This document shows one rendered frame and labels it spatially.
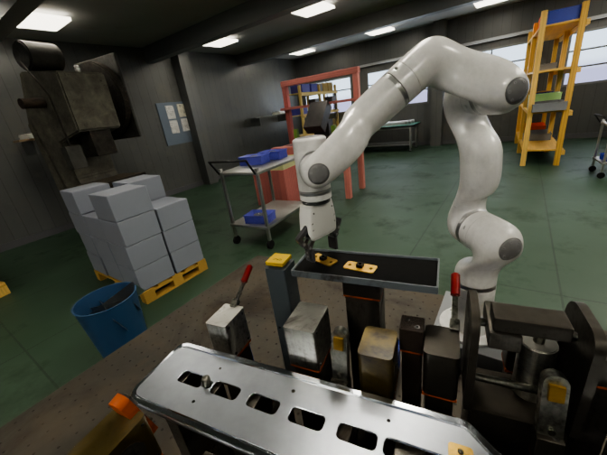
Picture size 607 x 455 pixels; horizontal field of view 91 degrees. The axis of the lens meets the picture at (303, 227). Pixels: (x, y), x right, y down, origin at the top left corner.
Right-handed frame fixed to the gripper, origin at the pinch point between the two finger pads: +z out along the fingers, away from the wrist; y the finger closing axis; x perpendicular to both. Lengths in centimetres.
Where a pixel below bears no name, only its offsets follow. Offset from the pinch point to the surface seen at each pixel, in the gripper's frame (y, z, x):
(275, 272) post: 9.8, 5.6, -10.5
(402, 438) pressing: 19.7, 18.8, 36.5
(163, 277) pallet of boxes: -5, 102, -246
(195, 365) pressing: 38.7, 18.8, -10.5
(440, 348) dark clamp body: 3.2, 10.8, 35.4
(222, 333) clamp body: 29.7, 15.1, -11.1
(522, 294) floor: -194, 119, 14
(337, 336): 15.3, 9.2, 18.1
